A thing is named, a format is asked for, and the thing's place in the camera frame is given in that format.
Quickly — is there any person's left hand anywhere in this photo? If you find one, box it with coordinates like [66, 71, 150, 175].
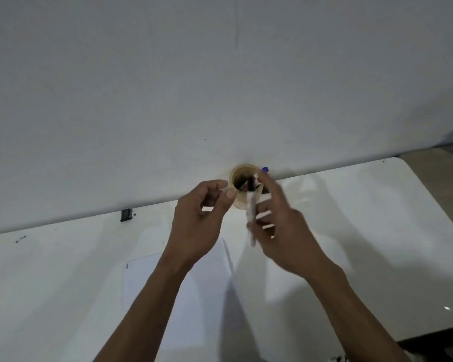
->
[162, 179, 238, 269]

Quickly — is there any person's right hand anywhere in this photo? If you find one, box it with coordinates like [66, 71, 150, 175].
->
[246, 171, 338, 279]

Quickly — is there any white marker pen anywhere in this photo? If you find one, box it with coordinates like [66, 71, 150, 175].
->
[248, 190, 258, 248]

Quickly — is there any person's right forearm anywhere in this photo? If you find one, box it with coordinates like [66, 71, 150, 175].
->
[306, 262, 414, 362]

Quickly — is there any person's left forearm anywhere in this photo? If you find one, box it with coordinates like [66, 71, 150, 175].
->
[92, 256, 195, 362]

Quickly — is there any beige round pen holder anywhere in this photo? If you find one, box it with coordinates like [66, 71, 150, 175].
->
[230, 164, 266, 211]

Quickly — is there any white paper sheet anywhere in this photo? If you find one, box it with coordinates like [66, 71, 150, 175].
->
[123, 237, 235, 353]

